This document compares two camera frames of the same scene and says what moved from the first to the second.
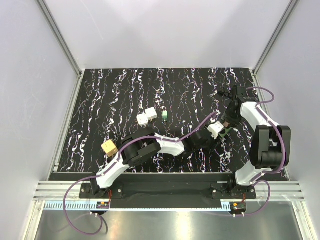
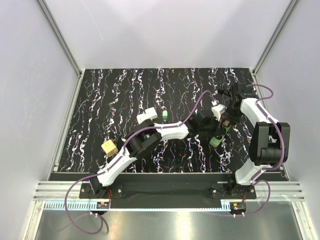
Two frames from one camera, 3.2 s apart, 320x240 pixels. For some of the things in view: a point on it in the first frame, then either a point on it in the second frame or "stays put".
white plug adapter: x=142 y=119 stays put
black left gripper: x=212 y=143 → x=216 y=125
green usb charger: x=164 y=115 stays put
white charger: x=151 y=113 stays put
